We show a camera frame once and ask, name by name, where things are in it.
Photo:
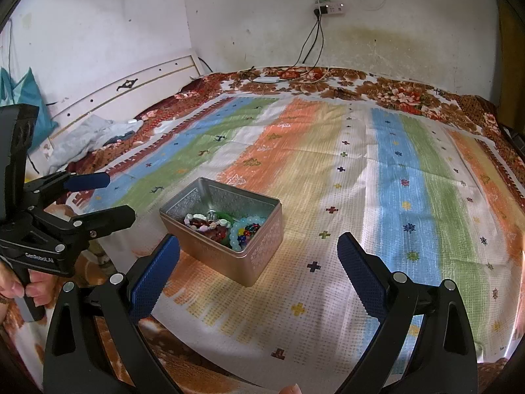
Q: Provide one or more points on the white charger block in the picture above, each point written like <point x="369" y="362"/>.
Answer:
<point x="266" y="78"/>

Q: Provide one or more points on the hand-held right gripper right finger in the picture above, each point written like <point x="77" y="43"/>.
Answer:
<point x="361" y="275"/>

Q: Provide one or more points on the green bangle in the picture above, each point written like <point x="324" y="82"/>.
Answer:
<point x="225" y="215"/>

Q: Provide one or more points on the pile of grey clothes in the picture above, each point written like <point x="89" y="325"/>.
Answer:
<point x="82" y="139"/>

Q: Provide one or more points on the white headboard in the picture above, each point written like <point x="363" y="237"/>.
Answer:
<point x="123" y="94"/>

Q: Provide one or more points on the person's right hand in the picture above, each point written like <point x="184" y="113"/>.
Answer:
<point x="290" y="390"/>

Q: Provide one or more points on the person's left hand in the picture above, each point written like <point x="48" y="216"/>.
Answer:
<point x="10" y="287"/>

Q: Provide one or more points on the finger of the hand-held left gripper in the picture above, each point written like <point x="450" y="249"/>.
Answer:
<point x="88" y="181"/>
<point x="106" y="219"/>

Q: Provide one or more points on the white power strip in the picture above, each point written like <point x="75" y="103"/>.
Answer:
<point x="330" y="9"/>

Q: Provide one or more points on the striped printed blanket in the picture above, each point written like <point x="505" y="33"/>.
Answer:
<point x="369" y="172"/>

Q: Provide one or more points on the embossed metal tin box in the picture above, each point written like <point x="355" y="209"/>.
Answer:
<point x="254" y="254"/>

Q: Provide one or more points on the teal cloth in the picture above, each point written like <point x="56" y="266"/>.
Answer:
<point x="33" y="98"/>

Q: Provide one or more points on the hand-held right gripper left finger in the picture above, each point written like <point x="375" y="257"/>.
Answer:
<point x="158" y="275"/>

